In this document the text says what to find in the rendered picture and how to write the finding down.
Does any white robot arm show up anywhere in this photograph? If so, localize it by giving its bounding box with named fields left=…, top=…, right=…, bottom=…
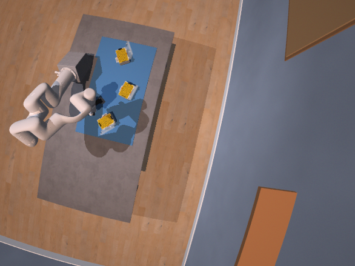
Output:
left=9, top=67, right=105, bottom=147

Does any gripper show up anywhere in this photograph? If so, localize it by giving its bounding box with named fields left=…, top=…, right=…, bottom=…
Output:
left=89, top=105, right=96, bottom=116

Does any blue flat mat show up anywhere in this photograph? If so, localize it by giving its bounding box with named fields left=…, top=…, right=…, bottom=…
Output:
left=76, top=36, right=157, bottom=145

